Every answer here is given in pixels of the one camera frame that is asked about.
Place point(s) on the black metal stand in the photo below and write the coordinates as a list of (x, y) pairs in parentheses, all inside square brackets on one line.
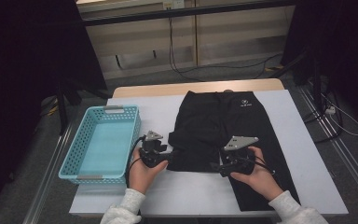
[(316, 87)]

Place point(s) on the white wall socket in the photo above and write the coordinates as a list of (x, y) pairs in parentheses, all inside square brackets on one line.
[(173, 3)]

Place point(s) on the black horizontal bar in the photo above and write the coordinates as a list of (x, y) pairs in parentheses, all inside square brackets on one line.
[(183, 12)]

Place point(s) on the white power plug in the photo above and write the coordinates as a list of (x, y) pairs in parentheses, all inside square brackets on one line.
[(331, 109)]

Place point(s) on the black pants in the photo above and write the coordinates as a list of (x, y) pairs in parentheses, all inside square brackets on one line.
[(205, 124)]

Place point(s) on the dark round table grommet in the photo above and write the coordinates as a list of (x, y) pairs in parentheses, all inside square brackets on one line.
[(228, 90)]

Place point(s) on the large black curtain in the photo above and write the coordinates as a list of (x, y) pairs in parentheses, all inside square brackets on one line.
[(28, 62)]

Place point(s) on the white table cover sheet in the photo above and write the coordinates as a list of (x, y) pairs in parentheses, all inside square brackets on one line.
[(155, 109)]

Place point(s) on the black tripod stand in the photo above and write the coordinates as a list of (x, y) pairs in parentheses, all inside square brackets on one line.
[(62, 112)]

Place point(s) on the aluminium floor rail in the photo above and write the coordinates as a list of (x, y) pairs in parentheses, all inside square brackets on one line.
[(48, 175), (348, 157)]

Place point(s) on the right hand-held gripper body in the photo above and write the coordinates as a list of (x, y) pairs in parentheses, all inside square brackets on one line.
[(237, 142)]

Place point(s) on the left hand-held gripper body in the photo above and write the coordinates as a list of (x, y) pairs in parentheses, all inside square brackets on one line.
[(152, 136)]

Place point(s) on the light blue plastic basket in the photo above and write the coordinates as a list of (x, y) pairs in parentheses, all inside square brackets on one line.
[(105, 146)]

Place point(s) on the yellow floor tape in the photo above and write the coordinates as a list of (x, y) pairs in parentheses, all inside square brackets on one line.
[(275, 67), (53, 110)]

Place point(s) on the person's right hand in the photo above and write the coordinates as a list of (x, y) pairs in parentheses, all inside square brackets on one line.
[(261, 180)]

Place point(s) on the person's left hand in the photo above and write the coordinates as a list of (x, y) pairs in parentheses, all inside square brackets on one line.
[(141, 179)]

